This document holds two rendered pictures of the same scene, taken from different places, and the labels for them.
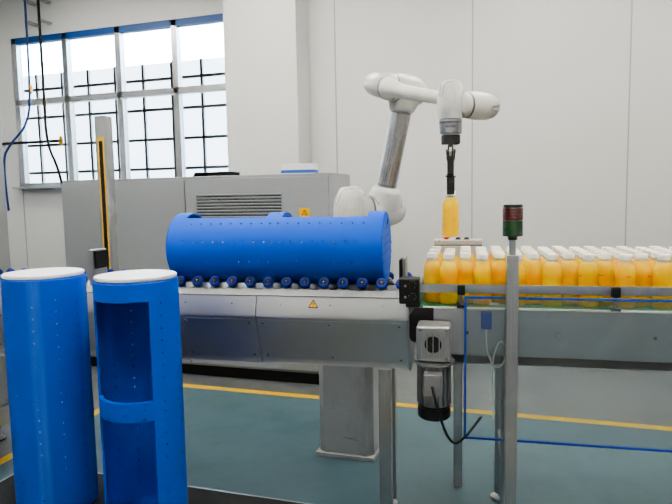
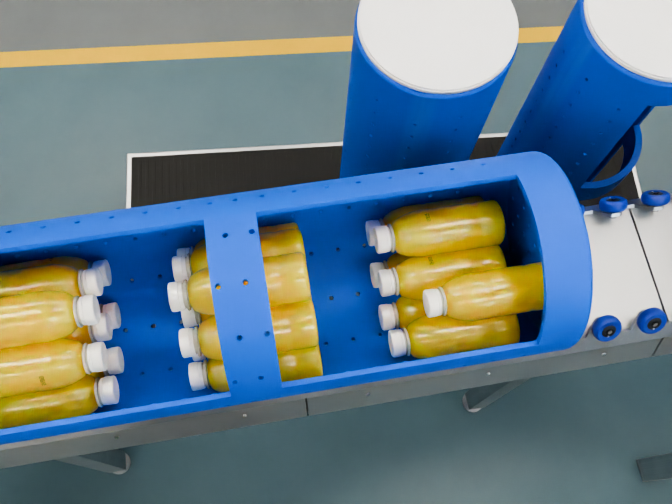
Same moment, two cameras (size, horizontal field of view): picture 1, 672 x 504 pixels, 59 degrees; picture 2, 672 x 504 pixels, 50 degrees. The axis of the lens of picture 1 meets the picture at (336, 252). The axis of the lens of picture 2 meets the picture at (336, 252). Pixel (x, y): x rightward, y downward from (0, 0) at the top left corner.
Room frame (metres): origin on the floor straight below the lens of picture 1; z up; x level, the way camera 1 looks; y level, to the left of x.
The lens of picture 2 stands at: (2.73, 0.20, 2.05)
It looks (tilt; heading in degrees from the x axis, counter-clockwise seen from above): 70 degrees down; 152
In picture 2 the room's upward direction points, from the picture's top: 6 degrees clockwise
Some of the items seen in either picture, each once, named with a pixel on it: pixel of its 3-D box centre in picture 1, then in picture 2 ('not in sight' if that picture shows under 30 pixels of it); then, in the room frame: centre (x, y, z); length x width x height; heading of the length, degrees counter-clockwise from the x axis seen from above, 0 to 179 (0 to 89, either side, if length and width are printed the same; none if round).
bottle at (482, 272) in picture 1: (482, 281); not in sight; (2.12, -0.52, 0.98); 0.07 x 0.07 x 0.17
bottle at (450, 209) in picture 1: (450, 215); not in sight; (2.41, -0.46, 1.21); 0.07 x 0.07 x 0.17
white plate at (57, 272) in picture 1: (43, 273); (663, 13); (2.19, 1.08, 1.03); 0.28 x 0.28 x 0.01
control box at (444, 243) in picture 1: (458, 250); not in sight; (2.56, -0.53, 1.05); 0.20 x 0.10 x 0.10; 78
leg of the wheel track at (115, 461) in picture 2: (390, 432); (87, 453); (2.40, -0.21, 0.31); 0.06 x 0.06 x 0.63; 78
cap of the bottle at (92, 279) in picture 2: not in sight; (93, 282); (2.33, 0.04, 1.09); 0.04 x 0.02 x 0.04; 168
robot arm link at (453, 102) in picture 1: (453, 100); not in sight; (2.41, -0.48, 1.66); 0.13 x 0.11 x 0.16; 119
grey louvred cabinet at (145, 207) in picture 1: (205, 273); not in sight; (4.50, 0.99, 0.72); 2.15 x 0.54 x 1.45; 72
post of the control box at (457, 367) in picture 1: (458, 375); not in sight; (2.56, -0.53, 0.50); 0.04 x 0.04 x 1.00; 78
